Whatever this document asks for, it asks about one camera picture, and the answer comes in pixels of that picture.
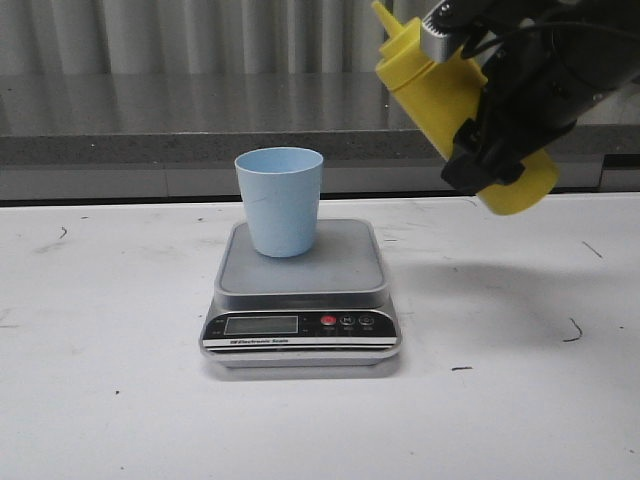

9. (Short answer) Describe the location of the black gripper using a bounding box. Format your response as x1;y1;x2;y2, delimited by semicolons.
420;0;639;195

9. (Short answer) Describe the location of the yellow squeeze bottle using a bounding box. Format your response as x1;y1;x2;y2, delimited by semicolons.
372;1;559;215

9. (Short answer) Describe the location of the light blue plastic cup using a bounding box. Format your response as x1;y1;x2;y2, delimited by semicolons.
235;147;324;258

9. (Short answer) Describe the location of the silver electronic kitchen scale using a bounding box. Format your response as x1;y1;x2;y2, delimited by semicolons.
199;219;402;368

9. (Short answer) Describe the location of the grey stone counter ledge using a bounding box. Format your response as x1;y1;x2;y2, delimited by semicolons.
0;69;640;201

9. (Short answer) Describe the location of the white pleated curtain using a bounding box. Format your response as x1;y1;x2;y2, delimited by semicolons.
1;0;388;76

